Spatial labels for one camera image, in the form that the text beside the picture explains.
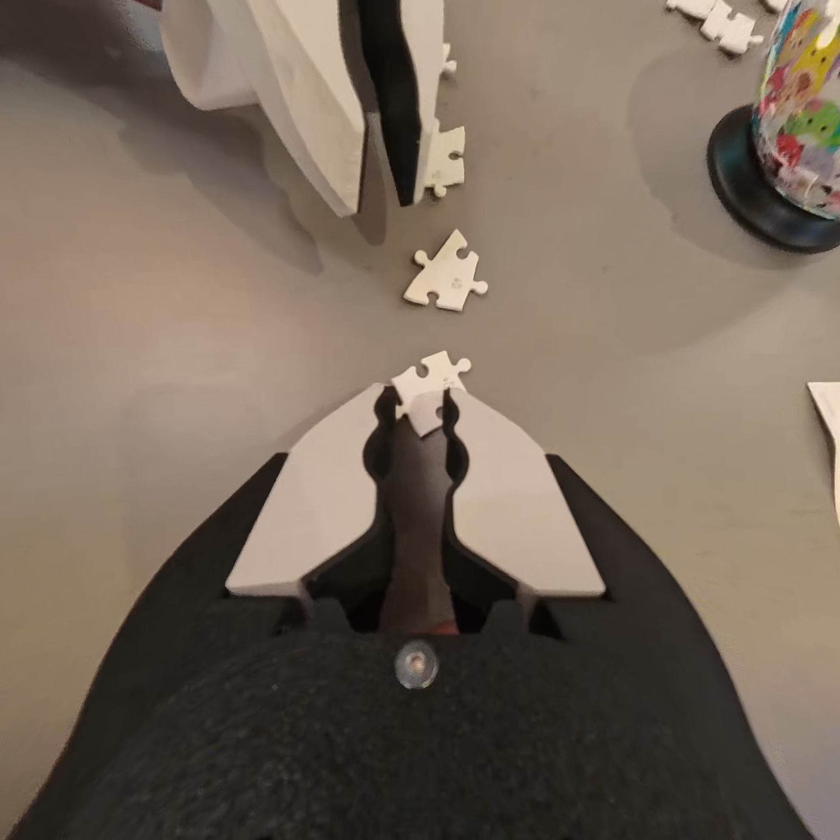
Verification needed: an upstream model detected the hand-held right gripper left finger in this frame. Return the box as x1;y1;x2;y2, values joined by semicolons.
225;382;403;634

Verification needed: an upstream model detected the partly built puzzle ball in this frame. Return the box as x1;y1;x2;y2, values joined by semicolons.
751;0;840;221

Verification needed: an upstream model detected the black puzzle ball stand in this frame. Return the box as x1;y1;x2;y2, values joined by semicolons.
707;104;840;255

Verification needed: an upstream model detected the puzzle instruction leaflet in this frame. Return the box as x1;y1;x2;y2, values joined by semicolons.
806;381;840;526

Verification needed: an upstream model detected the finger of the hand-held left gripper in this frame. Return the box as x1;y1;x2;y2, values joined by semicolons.
161;0;370;219
357;0;450;209

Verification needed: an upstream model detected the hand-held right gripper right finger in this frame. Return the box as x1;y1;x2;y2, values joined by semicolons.
443;387;606;636

